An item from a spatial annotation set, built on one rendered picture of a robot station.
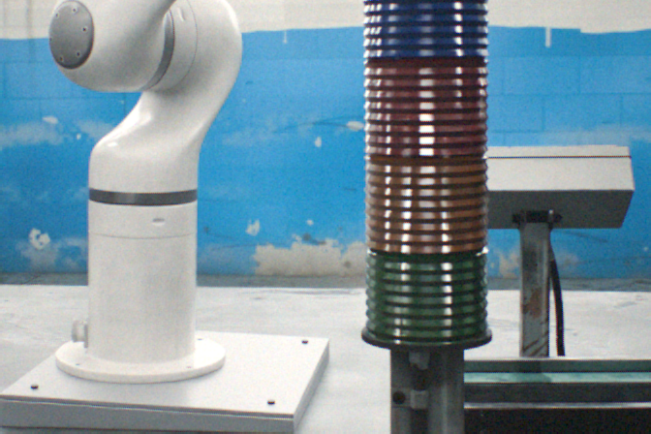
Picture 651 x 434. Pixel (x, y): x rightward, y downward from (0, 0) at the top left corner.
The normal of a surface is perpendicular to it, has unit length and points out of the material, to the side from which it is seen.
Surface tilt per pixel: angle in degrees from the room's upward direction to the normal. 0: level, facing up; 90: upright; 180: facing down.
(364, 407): 0
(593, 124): 90
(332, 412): 0
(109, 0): 73
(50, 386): 2
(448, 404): 90
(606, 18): 90
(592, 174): 52
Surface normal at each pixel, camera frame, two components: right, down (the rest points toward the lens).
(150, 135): 0.06, -0.79
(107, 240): -0.52, 0.09
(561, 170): -0.04, -0.53
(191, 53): 0.76, 0.34
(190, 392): 0.03, -0.99
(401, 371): -0.04, 0.11
